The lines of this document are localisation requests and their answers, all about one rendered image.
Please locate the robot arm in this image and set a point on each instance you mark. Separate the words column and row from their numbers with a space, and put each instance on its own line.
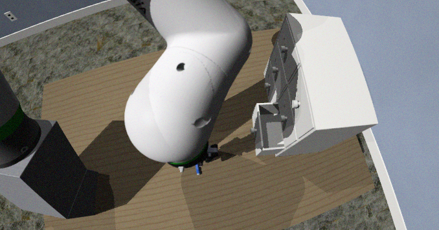
column 171, row 113

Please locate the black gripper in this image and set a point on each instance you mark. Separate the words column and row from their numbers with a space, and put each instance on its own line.
column 211, row 153

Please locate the white chest of drawers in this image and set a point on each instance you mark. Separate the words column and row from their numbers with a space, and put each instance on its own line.
column 340, row 102

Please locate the white drawer front with round knob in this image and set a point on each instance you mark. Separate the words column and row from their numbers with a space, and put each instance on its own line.
column 287, row 45
column 300, row 104

